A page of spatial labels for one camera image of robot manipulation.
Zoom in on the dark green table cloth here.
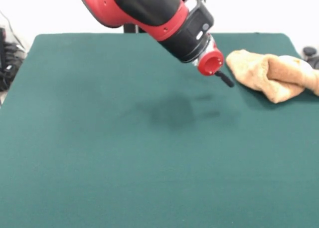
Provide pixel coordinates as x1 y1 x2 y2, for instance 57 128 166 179
0 32 319 228

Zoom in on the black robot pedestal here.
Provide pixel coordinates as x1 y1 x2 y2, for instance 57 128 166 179
123 0 206 34

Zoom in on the orange terry towel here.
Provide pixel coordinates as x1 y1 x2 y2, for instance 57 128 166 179
225 49 319 104

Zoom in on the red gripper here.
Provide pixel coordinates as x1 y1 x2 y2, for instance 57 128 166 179
197 50 235 88

